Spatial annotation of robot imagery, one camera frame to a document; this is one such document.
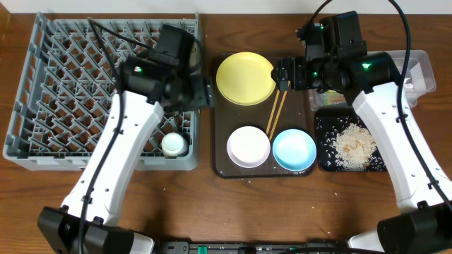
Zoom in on pale green plastic cup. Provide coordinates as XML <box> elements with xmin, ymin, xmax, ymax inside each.
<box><xmin>161</xmin><ymin>133</ymin><xmax>189</xmax><ymax>157</ymax></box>

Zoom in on light blue plastic bowl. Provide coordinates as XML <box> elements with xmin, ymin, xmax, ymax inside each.
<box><xmin>272</xmin><ymin>129</ymin><xmax>317</xmax><ymax>171</ymax></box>

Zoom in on rice food leftovers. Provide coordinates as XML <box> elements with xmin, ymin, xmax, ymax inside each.
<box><xmin>323</xmin><ymin>114</ymin><xmax>384</xmax><ymax>169</ymax></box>

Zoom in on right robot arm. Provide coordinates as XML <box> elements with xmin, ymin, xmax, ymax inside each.
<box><xmin>272</xmin><ymin>11</ymin><xmax>451</xmax><ymax>253</ymax></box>

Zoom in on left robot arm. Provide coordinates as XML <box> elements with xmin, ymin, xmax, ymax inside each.
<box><xmin>37</xmin><ymin>24</ymin><xmax>214</xmax><ymax>253</ymax></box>

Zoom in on black waste tray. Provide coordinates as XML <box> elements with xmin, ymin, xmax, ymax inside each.
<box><xmin>314</xmin><ymin>107</ymin><xmax>393</xmax><ymax>173</ymax></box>

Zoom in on clear plastic waste bin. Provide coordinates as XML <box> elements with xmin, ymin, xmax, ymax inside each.
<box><xmin>309</xmin><ymin>50</ymin><xmax>436</xmax><ymax>111</ymax></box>

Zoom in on wooden chopstick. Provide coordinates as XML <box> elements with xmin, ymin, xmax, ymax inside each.
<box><xmin>268</xmin><ymin>90</ymin><xmax>289</xmax><ymax>141</ymax></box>
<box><xmin>266</xmin><ymin>89</ymin><xmax>280</xmax><ymax>135</ymax></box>

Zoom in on dark brown serving tray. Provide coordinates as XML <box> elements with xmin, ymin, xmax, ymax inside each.
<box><xmin>209</xmin><ymin>51</ymin><xmax>317</xmax><ymax>179</ymax></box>

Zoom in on yellow plastic plate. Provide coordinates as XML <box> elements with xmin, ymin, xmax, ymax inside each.
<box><xmin>215</xmin><ymin>52</ymin><xmax>275</xmax><ymax>106</ymax></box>

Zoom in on green printed wrapper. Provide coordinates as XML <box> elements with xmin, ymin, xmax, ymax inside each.
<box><xmin>323</xmin><ymin>90</ymin><xmax>345</xmax><ymax>106</ymax></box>

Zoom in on white crumpled paper napkin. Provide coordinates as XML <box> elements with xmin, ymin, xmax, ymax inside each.
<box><xmin>403</xmin><ymin>78</ymin><xmax>414</xmax><ymax>93</ymax></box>

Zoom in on grey plastic dish rack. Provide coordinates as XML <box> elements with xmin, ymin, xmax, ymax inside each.
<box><xmin>3</xmin><ymin>13</ymin><xmax>202</xmax><ymax>171</ymax></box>

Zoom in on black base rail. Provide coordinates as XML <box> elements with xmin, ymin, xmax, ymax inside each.
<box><xmin>153</xmin><ymin>239</ymin><xmax>347</xmax><ymax>254</ymax></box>

